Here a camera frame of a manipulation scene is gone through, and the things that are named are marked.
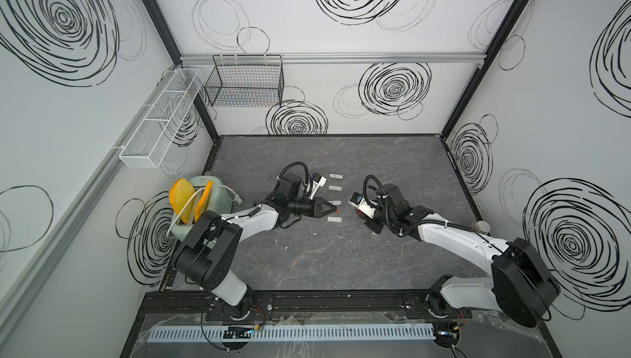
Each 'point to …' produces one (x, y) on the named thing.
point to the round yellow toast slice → (181, 191)
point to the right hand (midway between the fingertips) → (363, 212)
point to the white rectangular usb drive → (335, 219)
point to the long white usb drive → (336, 188)
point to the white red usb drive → (336, 202)
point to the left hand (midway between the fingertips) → (334, 210)
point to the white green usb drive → (334, 176)
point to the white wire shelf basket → (145, 147)
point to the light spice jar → (483, 227)
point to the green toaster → (218, 202)
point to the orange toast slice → (203, 200)
